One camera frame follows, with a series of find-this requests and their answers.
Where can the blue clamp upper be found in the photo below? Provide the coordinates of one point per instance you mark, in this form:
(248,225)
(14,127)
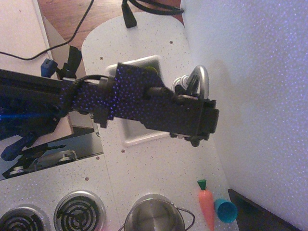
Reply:
(48,68)

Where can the silver toy faucet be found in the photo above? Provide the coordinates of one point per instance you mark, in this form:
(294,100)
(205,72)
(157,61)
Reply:
(201,73)

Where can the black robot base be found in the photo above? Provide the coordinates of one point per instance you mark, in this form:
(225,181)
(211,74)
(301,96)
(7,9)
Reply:
(23,118)

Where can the teal plastic cup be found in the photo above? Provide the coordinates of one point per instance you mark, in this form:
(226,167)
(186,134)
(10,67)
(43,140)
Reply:
(226,211)

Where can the right black stove burner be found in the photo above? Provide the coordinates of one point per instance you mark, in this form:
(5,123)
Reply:
(80,211)

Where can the left black stove burner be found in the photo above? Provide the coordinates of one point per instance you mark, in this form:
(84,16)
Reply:
(25,218)

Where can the black stove burner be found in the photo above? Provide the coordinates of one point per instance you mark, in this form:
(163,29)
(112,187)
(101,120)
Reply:
(80,211)
(25,218)

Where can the orange toy carrot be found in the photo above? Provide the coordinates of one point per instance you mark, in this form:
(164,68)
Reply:
(206,203)

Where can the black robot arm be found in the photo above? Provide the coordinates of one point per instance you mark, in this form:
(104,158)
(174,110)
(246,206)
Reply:
(134,93)

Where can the stainless steel pot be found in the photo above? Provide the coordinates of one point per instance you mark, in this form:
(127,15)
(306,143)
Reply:
(154,212)

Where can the green plastic cup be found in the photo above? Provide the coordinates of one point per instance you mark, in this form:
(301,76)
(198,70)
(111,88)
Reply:
(150,68)

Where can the blue clamp lower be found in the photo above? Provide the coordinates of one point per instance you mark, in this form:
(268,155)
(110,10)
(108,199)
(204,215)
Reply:
(12,151)

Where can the blue clamp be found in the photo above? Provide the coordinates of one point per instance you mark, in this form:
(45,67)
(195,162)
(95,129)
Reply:
(48,68)
(12,151)

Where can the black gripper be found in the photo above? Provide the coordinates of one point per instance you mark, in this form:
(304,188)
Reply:
(199,116)

